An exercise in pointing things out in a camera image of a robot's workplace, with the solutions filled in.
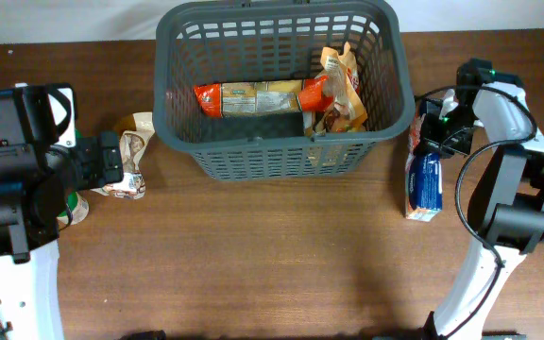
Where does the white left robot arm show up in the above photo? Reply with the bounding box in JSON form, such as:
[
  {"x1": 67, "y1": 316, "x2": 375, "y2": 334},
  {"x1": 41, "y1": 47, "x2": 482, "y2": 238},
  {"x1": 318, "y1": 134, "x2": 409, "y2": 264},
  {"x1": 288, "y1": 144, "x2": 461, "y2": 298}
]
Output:
[{"x1": 0, "y1": 83, "x2": 124, "y2": 339}]

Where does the blue tissue pack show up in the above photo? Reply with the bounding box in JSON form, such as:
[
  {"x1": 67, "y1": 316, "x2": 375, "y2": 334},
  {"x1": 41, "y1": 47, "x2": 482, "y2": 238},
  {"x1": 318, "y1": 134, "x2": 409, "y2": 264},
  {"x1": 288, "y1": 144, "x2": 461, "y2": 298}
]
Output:
[{"x1": 404, "y1": 101, "x2": 443, "y2": 222}]

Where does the green white cup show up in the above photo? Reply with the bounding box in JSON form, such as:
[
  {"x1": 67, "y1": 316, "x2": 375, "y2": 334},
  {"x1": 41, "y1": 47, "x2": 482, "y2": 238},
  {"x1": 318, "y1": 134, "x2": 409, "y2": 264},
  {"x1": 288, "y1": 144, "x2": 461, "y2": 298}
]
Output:
[{"x1": 57, "y1": 192, "x2": 90, "y2": 227}]

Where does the beige brown snack pouch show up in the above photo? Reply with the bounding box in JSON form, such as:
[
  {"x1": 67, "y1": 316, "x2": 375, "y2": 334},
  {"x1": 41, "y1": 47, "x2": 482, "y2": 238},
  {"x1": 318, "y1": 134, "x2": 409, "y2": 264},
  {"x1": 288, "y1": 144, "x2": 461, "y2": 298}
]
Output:
[{"x1": 93, "y1": 111, "x2": 155, "y2": 200}]

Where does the grey plastic basket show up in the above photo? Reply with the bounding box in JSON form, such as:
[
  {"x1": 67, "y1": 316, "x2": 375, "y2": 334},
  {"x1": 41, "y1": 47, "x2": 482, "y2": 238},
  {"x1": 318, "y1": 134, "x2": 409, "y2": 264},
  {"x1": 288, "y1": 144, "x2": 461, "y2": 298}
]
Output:
[{"x1": 153, "y1": 0, "x2": 415, "y2": 181}]

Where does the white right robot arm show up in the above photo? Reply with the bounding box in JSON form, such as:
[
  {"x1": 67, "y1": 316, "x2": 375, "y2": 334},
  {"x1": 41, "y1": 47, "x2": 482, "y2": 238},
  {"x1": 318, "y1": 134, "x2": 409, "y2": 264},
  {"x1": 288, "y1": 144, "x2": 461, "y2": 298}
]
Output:
[{"x1": 410, "y1": 59, "x2": 544, "y2": 339}]

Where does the beige coffee pouch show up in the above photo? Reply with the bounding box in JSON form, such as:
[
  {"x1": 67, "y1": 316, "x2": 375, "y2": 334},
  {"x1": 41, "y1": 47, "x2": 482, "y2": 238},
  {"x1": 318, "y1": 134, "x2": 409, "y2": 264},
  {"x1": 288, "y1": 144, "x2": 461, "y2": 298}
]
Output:
[{"x1": 300, "y1": 42, "x2": 367, "y2": 137}]

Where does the orange spaghetti pack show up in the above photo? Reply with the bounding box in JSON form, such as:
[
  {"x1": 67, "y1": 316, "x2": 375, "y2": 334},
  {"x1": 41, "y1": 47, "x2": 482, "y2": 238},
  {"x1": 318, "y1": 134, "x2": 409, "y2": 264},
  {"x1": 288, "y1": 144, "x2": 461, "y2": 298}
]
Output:
[{"x1": 194, "y1": 76, "x2": 334, "y2": 118}]

